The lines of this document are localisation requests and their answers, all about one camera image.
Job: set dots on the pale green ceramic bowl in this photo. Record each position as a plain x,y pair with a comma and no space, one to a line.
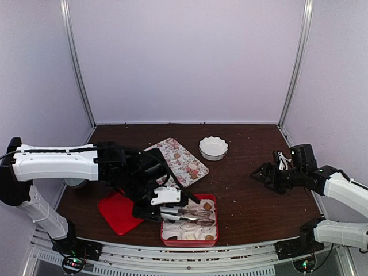
75,183

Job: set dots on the floral rectangular tray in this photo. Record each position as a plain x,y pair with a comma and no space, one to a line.
179,167

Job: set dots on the right aluminium frame post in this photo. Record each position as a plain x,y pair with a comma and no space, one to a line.
302,44

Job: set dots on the brown chocolate back cell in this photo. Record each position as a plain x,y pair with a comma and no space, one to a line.
207,206

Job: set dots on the brown chocolate cell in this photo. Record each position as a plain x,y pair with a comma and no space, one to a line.
209,238
207,206

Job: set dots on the white oval chocolate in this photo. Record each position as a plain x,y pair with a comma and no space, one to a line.
192,166

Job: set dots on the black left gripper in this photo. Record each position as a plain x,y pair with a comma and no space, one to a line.
146,213

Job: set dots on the front aluminium rail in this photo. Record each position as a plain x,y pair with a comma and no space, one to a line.
248,259

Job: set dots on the white scalloped ceramic dish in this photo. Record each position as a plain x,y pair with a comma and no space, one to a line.
213,148

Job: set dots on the red tin lid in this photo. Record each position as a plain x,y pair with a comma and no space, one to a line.
117,210

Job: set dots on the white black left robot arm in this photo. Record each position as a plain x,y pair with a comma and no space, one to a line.
124,168

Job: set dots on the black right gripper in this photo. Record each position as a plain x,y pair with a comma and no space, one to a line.
266,168

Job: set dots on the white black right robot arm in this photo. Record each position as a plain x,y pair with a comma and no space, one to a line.
301,170

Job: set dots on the white paper cup liners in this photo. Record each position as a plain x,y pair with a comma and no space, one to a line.
175,230

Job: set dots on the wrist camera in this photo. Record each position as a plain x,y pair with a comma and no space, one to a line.
168,195
283,163

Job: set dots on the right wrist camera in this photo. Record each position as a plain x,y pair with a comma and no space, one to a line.
283,163

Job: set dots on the red tin box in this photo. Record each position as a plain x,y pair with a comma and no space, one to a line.
189,233

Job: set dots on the white chocolate packed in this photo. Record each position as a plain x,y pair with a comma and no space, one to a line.
190,237

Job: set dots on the aluminium frame post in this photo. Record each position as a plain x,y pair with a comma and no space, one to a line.
65,9
302,44

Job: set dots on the brown chocolate front cell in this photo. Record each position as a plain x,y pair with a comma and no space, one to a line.
209,238

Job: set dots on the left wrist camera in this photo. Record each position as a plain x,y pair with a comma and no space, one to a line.
168,195

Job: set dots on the left aluminium frame post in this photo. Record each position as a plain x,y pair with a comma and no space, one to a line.
65,9

